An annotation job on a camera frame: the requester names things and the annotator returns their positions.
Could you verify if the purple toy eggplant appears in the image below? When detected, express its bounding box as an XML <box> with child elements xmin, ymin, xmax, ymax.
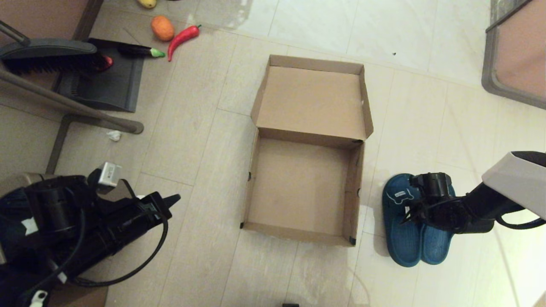
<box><xmin>117</xmin><ymin>43</ymin><xmax>166</xmax><ymax>58</ymax></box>

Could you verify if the brown wooden furniture panel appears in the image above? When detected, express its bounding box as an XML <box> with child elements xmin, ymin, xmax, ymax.
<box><xmin>0</xmin><ymin>0</ymin><xmax>104</xmax><ymax>41</ymax></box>

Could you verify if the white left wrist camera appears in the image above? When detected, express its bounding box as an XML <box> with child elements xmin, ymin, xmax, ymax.
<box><xmin>98</xmin><ymin>162</ymin><xmax>122</xmax><ymax>188</ymax></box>

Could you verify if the black braided cable loop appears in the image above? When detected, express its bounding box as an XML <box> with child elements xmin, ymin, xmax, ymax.
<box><xmin>495</xmin><ymin>215</ymin><xmax>546</xmax><ymax>231</ymax></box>

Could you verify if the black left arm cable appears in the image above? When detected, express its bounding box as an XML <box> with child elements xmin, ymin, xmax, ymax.
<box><xmin>70</xmin><ymin>209</ymin><xmax>169</xmax><ymax>287</ymax></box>

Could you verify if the orange toy fruit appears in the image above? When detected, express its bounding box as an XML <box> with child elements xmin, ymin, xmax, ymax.
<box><xmin>151</xmin><ymin>16</ymin><xmax>175</xmax><ymax>42</ymax></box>

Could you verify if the brown cardboard shoe box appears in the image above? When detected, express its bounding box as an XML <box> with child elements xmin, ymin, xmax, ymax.
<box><xmin>240</xmin><ymin>55</ymin><xmax>374</xmax><ymax>247</ymax></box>

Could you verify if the dark blue rubber slipper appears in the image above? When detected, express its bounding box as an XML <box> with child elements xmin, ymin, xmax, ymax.
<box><xmin>420</xmin><ymin>183</ymin><xmax>456</xmax><ymax>265</ymax></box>
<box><xmin>382</xmin><ymin>173</ymin><xmax>425</xmax><ymax>268</ymax></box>

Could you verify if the dark grey dustpan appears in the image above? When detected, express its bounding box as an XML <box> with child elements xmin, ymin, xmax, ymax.
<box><xmin>53</xmin><ymin>38</ymin><xmax>145</xmax><ymax>113</ymax></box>

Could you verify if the grey broom with black bristles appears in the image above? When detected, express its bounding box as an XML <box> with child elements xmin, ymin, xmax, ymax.
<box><xmin>0</xmin><ymin>19</ymin><xmax>105</xmax><ymax>76</ymax></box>

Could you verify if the red toy chili pepper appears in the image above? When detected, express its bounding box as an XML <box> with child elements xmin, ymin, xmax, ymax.
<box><xmin>167</xmin><ymin>25</ymin><xmax>201</xmax><ymax>62</ymax></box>

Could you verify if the brown plastic trash bin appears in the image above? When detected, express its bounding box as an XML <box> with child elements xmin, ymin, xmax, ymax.
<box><xmin>0</xmin><ymin>172</ymin><xmax>143</xmax><ymax>205</ymax></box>

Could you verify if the brown board with grey frame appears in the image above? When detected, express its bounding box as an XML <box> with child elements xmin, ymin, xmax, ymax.
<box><xmin>481</xmin><ymin>0</ymin><xmax>546</xmax><ymax>110</ymax></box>

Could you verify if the grey-brown metal furniture frame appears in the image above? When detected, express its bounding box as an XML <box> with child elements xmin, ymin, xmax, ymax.
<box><xmin>0</xmin><ymin>67</ymin><xmax>144</xmax><ymax>174</ymax></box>

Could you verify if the brown cardboard carton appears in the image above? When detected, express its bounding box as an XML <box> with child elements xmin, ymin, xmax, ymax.
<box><xmin>47</xmin><ymin>286</ymin><xmax>107</xmax><ymax>307</ymax></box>

